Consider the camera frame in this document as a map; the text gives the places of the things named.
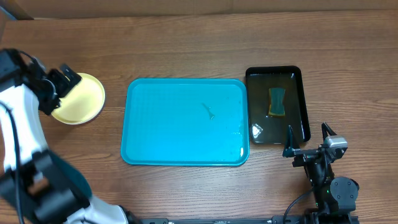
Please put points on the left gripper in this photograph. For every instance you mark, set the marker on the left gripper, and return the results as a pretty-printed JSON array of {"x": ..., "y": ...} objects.
[{"x": 55, "y": 74}]

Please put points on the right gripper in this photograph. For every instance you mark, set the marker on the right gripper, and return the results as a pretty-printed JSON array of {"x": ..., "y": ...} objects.
[{"x": 304, "y": 155}]

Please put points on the yellow-green plate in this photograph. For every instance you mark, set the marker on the yellow-green plate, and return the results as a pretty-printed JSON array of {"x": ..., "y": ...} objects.
[{"x": 83, "y": 103}]

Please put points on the green yellow sponge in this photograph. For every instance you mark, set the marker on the green yellow sponge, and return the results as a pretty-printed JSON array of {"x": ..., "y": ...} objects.
[{"x": 276, "y": 102}]

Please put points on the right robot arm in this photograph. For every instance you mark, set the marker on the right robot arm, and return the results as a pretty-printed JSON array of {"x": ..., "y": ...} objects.
[{"x": 335, "y": 197}]

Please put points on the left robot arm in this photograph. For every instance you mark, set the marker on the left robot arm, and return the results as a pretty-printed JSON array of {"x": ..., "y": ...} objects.
[{"x": 42, "y": 187}]

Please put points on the black water tray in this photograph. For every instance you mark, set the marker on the black water tray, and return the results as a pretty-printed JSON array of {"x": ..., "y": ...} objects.
[{"x": 265, "y": 129}]

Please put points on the teal plastic tray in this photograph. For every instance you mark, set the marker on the teal plastic tray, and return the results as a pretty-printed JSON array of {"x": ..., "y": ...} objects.
[{"x": 186, "y": 122}]

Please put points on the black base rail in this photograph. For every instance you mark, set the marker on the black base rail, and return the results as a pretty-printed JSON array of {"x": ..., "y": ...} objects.
[{"x": 277, "y": 219}]

